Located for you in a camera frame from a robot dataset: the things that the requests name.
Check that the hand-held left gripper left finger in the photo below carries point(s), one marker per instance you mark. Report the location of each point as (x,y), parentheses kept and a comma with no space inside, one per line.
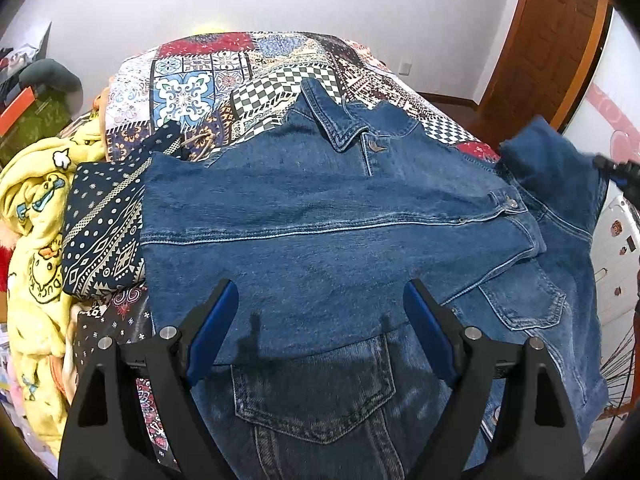
(220,321)

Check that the navy patterned cloth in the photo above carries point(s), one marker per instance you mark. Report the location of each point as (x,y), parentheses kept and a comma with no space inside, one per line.
(105,220)

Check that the blue denim jacket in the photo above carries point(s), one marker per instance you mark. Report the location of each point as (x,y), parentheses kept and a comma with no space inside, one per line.
(300,210)

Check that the brown wooden door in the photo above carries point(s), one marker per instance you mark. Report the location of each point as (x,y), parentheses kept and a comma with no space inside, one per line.
(540,35)

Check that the white wardrobe with pink print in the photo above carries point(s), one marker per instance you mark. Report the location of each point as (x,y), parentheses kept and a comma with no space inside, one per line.
(607,95)

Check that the yellow cartoon print blanket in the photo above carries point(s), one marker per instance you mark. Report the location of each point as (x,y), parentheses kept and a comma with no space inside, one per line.
(40,200)

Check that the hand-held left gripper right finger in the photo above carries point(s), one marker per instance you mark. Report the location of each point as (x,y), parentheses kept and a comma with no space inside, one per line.
(429,331)

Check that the white plastic basket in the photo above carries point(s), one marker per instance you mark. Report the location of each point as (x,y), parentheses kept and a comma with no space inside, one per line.
(617,260)

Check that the yellow pillow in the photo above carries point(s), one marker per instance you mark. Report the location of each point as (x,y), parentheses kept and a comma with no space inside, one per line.
(212,30)

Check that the white wall socket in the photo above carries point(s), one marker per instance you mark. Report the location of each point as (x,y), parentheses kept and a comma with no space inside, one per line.
(406,68)

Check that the patchwork print bedspread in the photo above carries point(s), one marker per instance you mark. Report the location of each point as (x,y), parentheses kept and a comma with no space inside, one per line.
(200,90)

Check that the red plush toy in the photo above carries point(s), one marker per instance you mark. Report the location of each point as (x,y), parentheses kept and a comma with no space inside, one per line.
(4,267)

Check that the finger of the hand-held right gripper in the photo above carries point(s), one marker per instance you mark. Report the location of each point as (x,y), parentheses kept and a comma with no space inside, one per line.
(617,171)

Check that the grey plush pillow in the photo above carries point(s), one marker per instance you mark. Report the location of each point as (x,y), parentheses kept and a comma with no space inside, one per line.
(50,80)

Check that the orange box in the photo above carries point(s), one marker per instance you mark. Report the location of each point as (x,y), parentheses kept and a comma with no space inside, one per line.
(17,110)

